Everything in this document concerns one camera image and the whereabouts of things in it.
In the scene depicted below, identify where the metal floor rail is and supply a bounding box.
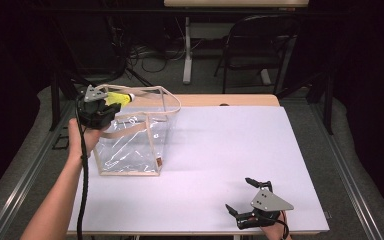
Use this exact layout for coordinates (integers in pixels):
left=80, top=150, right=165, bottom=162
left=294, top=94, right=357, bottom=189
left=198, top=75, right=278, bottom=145
left=309, top=99, right=384, bottom=240
left=0, top=99, right=78, bottom=240

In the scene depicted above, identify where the clear bag with beige trim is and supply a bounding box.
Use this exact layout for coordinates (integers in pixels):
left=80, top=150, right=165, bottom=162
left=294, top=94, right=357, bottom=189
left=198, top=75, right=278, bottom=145
left=92, top=84, right=182, bottom=177

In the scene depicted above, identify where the white desk with metal legs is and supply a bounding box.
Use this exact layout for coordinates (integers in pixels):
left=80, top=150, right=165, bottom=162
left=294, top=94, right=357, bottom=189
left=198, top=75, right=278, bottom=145
left=163, top=0, right=309, bottom=85

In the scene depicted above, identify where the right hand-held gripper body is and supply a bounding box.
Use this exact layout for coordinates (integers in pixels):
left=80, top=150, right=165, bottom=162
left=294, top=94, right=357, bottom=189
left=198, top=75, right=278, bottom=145
left=236, top=181, right=295, bottom=230

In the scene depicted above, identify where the bundle of floor cables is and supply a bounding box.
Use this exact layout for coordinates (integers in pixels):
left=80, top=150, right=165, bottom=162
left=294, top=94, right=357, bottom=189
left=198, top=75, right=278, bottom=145
left=106, top=13, right=205, bottom=84

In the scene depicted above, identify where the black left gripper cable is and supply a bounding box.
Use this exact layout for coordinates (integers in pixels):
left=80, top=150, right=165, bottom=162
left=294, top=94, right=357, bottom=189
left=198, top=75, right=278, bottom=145
left=74, top=95, right=91, bottom=240

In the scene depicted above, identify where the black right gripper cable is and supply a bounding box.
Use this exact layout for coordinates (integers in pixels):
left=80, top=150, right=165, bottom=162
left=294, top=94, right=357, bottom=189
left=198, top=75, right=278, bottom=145
left=255, top=209, right=291, bottom=240

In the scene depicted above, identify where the person's right hand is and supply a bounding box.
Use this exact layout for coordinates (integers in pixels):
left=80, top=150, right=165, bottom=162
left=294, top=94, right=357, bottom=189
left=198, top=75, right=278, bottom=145
left=260, top=213, right=293, bottom=240

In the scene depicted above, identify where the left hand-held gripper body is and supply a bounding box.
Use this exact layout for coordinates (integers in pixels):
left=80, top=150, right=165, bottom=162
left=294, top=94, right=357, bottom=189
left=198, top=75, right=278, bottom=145
left=77, top=85, right=114, bottom=130

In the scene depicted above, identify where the black folding chair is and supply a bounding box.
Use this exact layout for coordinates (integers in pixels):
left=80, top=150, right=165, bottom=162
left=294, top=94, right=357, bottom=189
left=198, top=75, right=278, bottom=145
left=214, top=14, right=302, bottom=96

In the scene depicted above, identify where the person's left hand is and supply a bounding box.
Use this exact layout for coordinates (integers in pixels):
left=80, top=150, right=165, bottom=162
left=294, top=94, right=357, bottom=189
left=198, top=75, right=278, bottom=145
left=67, top=117, right=109, bottom=161

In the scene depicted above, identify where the black metal stand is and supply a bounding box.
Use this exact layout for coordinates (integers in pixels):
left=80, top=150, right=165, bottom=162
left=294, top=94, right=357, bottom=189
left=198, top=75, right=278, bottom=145
left=275, top=66, right=337, bottom=136
left=46, top=19, right=98, bottom=132

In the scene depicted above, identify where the wooden table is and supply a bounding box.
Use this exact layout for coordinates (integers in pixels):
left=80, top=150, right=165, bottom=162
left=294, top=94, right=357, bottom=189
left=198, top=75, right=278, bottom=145
left=66, top=94, right=330, bottom=237

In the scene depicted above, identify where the white table mat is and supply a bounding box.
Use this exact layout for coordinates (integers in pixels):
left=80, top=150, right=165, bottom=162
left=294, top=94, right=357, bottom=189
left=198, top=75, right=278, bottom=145
left=67, top=105, right=330, bottom=234

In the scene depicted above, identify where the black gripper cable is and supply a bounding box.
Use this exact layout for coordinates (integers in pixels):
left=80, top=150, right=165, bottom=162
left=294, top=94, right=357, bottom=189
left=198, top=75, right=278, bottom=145
left=74, top=95, right=91, bottom=240
left=255, top=209, right=291, bottom=240

